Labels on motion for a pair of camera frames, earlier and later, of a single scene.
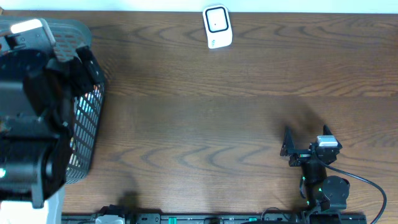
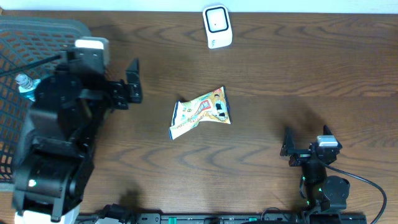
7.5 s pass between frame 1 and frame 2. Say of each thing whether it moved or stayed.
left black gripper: moved
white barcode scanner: stayed
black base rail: stayed
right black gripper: stayed
